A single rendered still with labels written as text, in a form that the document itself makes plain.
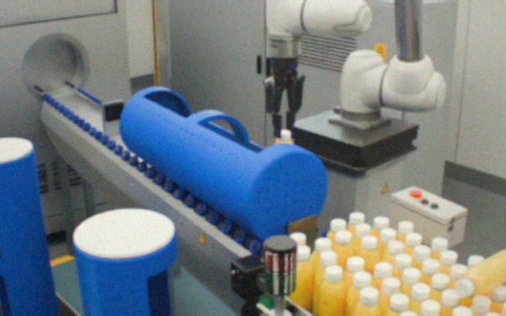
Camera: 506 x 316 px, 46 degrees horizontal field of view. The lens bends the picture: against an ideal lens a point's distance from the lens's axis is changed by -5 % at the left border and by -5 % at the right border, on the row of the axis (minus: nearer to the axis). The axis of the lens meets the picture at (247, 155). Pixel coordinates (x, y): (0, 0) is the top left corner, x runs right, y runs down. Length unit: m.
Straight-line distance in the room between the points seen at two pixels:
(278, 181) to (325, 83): 2.05
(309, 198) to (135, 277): 0.54
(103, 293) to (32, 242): 0.89
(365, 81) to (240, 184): 0.78
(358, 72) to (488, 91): 2.36
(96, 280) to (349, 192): 1.08
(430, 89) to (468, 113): 2.45
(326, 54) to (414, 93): 1.51
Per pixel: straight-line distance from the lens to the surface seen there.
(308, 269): 1.52
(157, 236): 1.68
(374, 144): 2.21
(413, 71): 2.20
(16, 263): 2.54
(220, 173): 1.77
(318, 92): 3.76
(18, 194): 2.43
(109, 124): 2.83
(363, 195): 2.34
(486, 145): 4.65
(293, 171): 1.72
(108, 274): 1.64
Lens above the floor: 1.82
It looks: 21 degrees down
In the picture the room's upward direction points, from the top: 1 degrees counter-clockwise
